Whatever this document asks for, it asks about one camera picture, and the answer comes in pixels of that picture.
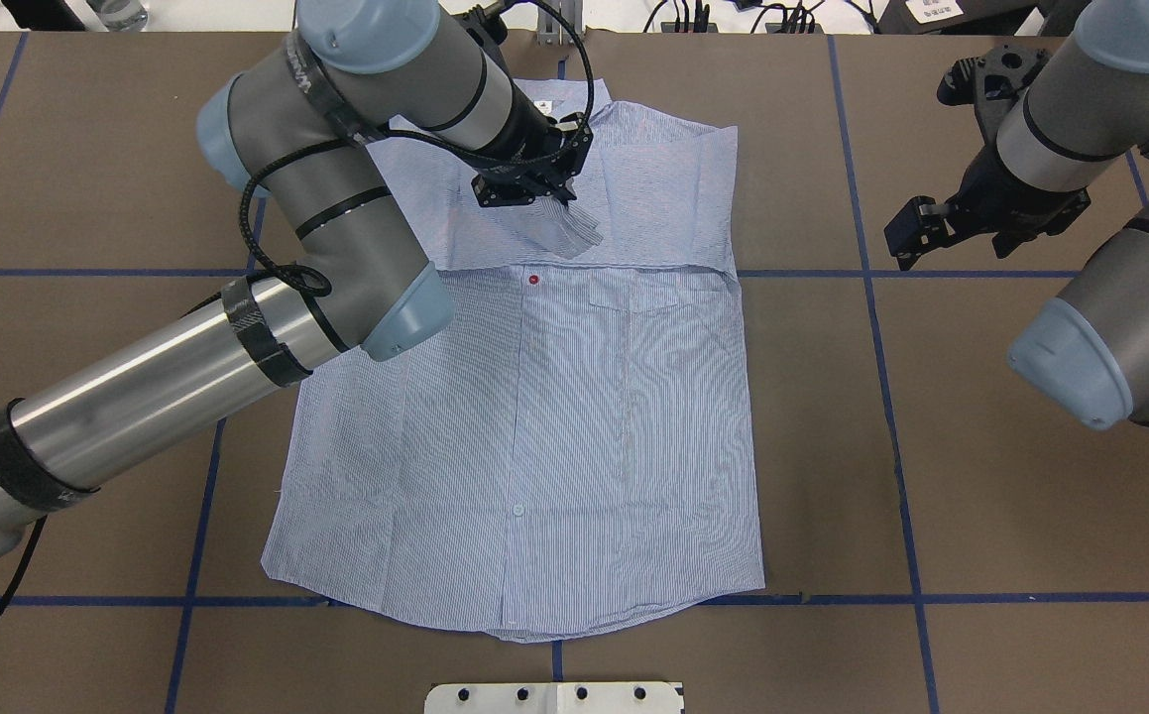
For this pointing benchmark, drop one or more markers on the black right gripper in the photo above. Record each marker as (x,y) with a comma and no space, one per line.
(992,192)

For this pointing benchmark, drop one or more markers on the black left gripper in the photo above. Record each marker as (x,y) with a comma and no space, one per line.
(525,130)

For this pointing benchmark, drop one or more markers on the blue striped button shirt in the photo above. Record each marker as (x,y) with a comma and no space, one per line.
(573,454)

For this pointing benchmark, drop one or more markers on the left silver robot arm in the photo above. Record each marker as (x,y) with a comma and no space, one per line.
(337,265)

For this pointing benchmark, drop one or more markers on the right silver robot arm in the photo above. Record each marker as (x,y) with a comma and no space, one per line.
(1053,123)

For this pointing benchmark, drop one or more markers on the black box with label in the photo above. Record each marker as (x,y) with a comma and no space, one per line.
(961,18)

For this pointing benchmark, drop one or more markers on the grey metal bracket post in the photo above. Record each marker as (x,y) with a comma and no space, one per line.
(559,23)

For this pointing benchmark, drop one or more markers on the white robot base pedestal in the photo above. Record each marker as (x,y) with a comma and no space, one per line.
(557,697)

